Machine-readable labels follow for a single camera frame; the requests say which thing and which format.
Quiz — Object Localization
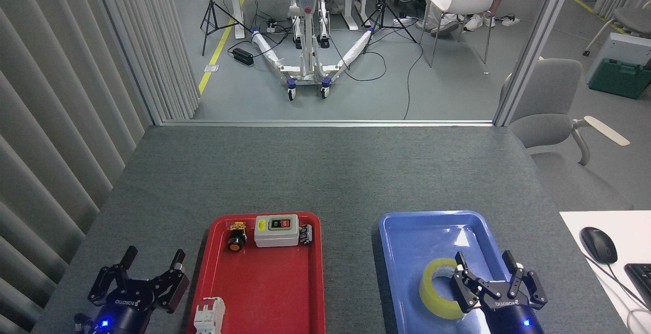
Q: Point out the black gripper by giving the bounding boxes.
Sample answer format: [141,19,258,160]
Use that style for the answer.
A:
[87,246,190,334]
[450,250,549,334]

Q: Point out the yellow tape roll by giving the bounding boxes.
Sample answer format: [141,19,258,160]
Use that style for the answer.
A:
[419,258,466,320]

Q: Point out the white circuit breaker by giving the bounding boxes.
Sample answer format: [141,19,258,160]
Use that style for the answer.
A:
[195,297,226,334]

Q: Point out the blue plastic tray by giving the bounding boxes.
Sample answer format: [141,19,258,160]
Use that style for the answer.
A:
[379,210,536,334]

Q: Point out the black orange push button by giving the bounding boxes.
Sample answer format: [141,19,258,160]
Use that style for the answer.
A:
[227,222,248,252]

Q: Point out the black computer mouse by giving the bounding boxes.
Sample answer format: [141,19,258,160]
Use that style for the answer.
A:
[580,227,618,265]

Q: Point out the red plastic tray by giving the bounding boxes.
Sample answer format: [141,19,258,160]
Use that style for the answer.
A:
[187,212,326,334]

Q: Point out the white side desk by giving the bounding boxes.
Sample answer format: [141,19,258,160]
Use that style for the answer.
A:
[559,210,651,334]

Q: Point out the black keyboard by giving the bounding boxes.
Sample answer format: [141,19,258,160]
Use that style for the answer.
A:
[624,263,651,310]

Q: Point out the grey office chair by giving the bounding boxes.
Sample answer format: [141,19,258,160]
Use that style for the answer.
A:
[500,58,634,212]

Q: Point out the grey vertical blinds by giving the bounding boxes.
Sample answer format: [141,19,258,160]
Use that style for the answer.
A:
[0,0,200,334]

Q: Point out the green tool case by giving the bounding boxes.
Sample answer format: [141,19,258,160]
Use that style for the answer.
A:
[589,58,651,100]

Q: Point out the grey metal box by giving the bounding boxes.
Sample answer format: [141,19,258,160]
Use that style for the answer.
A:
[585,33,651,85]

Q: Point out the black tripod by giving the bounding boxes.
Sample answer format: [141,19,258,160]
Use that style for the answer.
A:
[362,0,419,55]
[200,0,253,57]

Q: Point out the white wheeled stand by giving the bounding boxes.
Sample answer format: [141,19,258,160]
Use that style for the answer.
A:
[251,0,374,101]

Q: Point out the grey chair with white legs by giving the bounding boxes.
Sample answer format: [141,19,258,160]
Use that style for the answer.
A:
[582,8,651,57]

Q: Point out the black mouse cable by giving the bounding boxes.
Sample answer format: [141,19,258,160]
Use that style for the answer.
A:
[585,253,651,314]

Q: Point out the white two-button switch box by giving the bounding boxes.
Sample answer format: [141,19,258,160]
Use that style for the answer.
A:
[254,215,300,248]

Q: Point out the black floor cable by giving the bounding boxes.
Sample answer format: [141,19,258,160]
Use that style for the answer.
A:
[331,24,425,120]

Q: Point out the silver post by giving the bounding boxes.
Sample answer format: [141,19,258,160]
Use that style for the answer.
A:
[493,0,580,127]

